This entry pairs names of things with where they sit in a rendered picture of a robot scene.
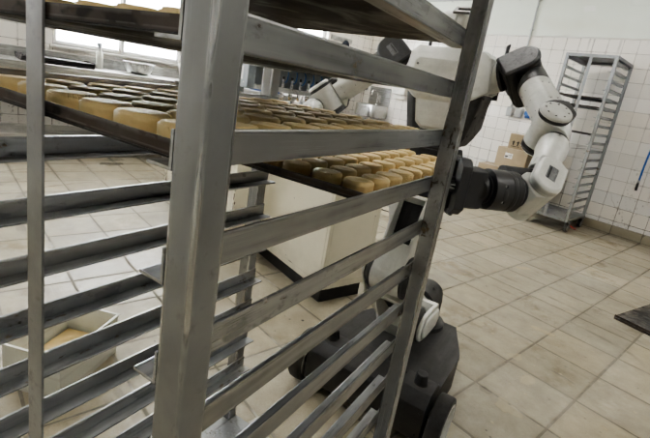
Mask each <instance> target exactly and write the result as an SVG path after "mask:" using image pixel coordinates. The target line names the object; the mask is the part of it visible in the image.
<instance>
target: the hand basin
mask: <svg viewBox="0 0 650 438"><path fill-rule="evenodd" d="M392 94H395V95H394V98H395V99H401V100H403V99H404V96H407V89H404V88H399V87H393V89H389V88H383V87H376V86H371V87H370V93H369V103H363V102H356V107H355V114H357V115H362V116H366V117H368V118H369V119H371V118H374V119H377V120H378V119H386V118H387V113H388V108H389V104H390V99H391V95H392Z"/></svg>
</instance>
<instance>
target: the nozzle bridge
mask: <svg viewBox="0 0 650 438"><path fill-rule="evenodd" d="M263 69H264V68H262V67H257V66H252V65H247V64H243V66H242V75H241V84H240V93H244V87H245V88H251V89H259V90H261V85H262V77H263ZM297 73H298V78H297V74H296V72H294V71H291V72H290V73H289V78H288V80H287V77H288V72H284V71H281V77H280V85H279V92H280V93H286V94H293V95H300V96H307V97H310V96H311V94H310V92H307V91H306V90H307V84H308V81H309V80H310V86H311V85H312V83H313V85H312V86H315V84H316V82H318V83H319V82H321V77H320V75H318V74H314V82H313V75H312V74H311V73H306V75H305V73H300V72H297ZM283 76H285V81H286V80H287V82H286V83H284V88H281V80H282V77H283ZM306 76H307V79H306V82H305V78H306ZM291 77H293V78H294V79H293V81H294V83H295V81H296V78H297V82H296V83H295V84H294V85H293V89H290V88H289V86H290V81H291ZM300 79H302V85H303V84H304V82H305V84H304V85H303V86H302V90H301V91H300V90H298V86H299V82H300ZM312 86H311V87H312ZM311 87H310V88H311Z"/></svg>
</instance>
